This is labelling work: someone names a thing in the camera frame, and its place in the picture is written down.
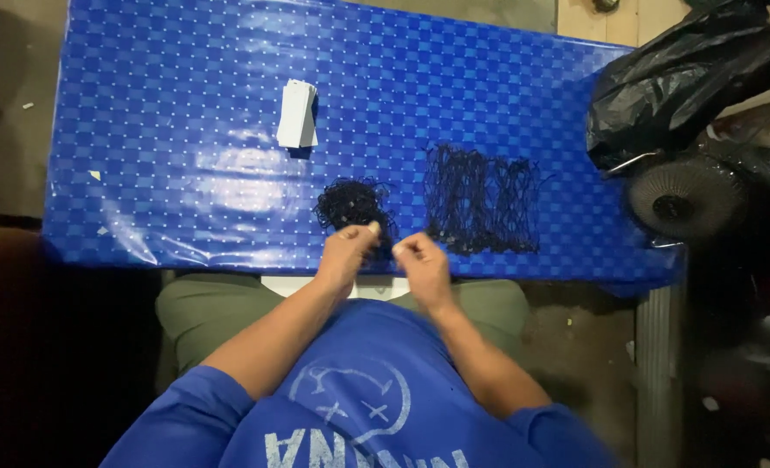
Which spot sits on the blue checkered plastic tablecloth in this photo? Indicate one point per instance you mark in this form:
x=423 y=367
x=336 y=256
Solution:
x=333 y=136

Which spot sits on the white stool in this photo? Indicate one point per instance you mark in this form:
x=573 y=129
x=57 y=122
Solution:
x=333 y=286

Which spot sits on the person's left hand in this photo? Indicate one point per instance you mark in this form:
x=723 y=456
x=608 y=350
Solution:
x=344 y=255

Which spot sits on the person's right hand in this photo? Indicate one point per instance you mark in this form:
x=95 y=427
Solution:
x=425 y=268

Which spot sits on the flat pile of black nets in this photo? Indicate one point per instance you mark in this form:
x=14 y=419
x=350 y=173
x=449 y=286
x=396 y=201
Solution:
x=482 y=198

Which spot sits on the black plastic bag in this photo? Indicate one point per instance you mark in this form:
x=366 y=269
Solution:
x=687 y=78

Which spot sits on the person's green trousers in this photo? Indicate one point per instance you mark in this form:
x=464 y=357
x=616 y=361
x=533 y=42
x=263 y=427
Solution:
x=229 y=312

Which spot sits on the person's blue printed shirt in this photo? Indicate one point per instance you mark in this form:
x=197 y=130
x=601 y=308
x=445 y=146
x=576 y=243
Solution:
x=359 y=403

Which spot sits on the stack of white cards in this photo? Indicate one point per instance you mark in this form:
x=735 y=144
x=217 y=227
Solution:
x=297 y=115

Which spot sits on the black net bundle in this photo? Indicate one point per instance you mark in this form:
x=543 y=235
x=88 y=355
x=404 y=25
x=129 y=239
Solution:
x=356 y=207

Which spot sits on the round fan with grille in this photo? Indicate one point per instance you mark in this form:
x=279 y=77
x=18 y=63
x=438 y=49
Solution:
x=684 y=198

